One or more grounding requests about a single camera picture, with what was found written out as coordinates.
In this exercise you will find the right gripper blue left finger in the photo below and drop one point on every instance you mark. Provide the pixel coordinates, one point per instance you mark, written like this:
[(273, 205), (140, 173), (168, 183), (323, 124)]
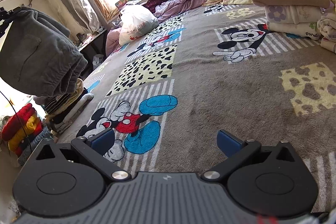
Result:
[(93, 149)]

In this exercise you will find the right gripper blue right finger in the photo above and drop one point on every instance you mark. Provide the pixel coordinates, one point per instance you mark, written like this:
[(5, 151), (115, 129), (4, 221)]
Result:
[(238, 153)]

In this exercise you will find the grey fleece sweatpants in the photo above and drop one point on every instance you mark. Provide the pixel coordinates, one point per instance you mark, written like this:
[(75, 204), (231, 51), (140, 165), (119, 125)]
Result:
[(38, 57)]

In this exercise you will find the folded clothes stack at bedside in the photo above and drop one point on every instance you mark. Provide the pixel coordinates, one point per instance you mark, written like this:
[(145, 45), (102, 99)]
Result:
[(62, 110)]

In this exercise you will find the red yellow plush clothes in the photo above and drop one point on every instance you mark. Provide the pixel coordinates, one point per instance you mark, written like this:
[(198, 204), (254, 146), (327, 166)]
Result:
[(22, 129)]

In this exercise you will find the Mickey Mouse grey bed blanket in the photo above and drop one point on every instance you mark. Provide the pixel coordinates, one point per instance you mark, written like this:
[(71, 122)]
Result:
[(168, 94)]

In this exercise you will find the dark bedside desk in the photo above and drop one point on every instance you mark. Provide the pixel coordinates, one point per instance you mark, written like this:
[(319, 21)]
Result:
[(92, 46)]

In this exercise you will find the pink pillow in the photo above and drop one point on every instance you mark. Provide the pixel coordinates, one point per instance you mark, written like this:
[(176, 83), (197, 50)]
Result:
[(112, 41)]

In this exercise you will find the white plastic bag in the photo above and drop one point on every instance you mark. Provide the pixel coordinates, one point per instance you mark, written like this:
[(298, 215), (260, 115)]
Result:
[(137, 21)]

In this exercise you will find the white panda folded garment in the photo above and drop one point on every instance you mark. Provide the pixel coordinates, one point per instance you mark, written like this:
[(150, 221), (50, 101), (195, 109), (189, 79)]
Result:
[(305, 30)]

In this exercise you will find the white purple flower folded garment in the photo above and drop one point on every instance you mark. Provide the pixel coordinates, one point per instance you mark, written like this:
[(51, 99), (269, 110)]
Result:
[(292, 14)]

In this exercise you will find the purple crumpled blanket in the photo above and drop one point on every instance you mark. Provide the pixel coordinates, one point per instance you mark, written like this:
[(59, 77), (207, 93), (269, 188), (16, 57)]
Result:
[(175, 7)]

